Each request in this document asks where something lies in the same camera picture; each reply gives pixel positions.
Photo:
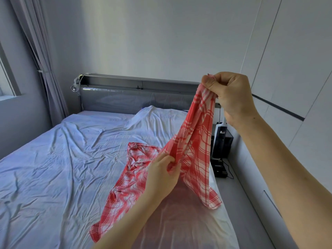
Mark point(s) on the person's left hand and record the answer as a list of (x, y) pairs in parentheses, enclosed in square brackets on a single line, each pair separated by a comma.
[(162, 176)]

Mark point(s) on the person's right hand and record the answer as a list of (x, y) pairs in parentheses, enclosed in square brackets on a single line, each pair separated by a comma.
[(231, 96)]

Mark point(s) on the red white plaid cloth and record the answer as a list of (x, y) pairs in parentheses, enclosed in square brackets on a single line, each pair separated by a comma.
[(192, 142)]

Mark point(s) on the person's left forearm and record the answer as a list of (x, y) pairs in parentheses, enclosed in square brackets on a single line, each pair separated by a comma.
[(127, 225)]

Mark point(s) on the person's right forearm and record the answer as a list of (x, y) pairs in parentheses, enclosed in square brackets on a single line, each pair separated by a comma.
[(290, 179)]

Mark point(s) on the dark nightstand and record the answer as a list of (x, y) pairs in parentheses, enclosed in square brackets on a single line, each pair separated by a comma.
[(224, 142)]

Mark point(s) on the black white standing device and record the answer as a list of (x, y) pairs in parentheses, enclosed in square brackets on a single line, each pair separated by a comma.
[(220, 147)]

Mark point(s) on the white pillow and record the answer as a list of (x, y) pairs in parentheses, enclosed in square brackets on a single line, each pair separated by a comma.
[(161, 119)]

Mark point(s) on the white wardrobe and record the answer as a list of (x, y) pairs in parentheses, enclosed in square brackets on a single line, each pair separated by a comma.
[(290, 64)]

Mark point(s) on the grey padded headboard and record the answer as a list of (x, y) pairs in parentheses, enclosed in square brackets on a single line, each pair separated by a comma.
[(135, 96)]

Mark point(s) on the white bed sheet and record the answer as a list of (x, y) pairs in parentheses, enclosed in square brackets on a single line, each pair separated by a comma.
[(62, 173)]

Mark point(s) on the clip-on bed lamp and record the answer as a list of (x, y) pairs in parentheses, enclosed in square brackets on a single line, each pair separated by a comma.
[(76, 85)]

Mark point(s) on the grey curtain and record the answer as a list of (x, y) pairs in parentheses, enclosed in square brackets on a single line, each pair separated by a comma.
[(39, 59)]

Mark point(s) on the white framed window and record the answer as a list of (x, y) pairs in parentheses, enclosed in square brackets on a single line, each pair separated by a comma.
[(8, 75)]

